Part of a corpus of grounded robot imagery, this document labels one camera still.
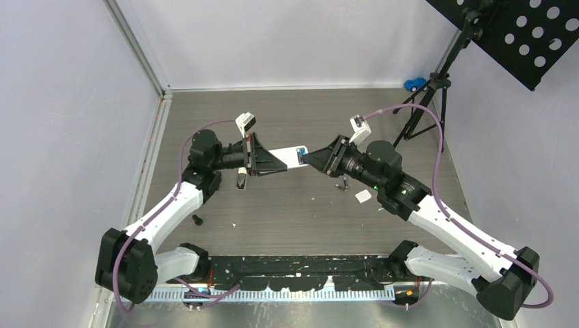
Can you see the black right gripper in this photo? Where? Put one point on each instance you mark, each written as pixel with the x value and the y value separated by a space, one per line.
pixel 323 158

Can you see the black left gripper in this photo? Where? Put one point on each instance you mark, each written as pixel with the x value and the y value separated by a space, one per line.
pixel 261 162

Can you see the blue battery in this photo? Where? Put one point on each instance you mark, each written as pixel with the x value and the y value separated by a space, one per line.
pixel 300 153

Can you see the white remote control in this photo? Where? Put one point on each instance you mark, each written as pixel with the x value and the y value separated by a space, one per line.
pixel 289 157

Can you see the white rectangular box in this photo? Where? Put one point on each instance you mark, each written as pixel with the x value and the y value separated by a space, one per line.
pixel 241 178

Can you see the white battery cover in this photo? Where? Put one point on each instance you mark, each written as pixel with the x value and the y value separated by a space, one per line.
pixel 363 196

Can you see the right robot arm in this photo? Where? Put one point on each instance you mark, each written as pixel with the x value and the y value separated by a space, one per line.
pixel 498 275

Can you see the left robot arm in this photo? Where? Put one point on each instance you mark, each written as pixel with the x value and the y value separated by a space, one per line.
pixel 129 264

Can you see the small black knob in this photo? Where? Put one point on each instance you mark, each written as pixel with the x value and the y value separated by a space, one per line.
pixel 197 220

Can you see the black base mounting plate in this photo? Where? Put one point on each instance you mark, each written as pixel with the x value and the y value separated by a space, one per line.
pixel 300 273

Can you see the blue toy car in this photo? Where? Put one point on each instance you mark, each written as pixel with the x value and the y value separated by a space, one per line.
pixel 412 85

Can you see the black tripod stand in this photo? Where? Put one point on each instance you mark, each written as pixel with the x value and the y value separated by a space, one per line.
pixel 439 80

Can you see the black perforated music stand tray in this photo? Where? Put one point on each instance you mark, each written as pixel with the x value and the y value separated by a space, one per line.
pixel 525 37

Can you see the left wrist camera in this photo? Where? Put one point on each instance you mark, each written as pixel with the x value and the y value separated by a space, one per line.
pixel 245 122

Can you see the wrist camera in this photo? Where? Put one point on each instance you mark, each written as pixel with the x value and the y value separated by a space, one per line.
pixel 245 122
pixel 361 129

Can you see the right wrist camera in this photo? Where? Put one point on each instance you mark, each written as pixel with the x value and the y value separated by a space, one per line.
pixel 361 129

